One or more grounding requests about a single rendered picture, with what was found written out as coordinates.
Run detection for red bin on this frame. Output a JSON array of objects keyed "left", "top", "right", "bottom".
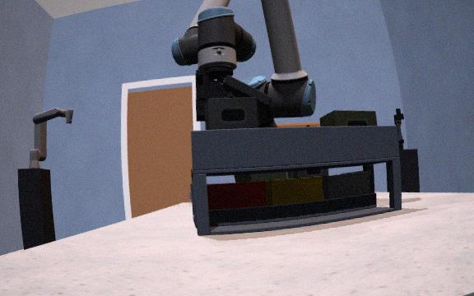
[{"left": 207, "top": 181, "right": 267, "bottom": 210}]

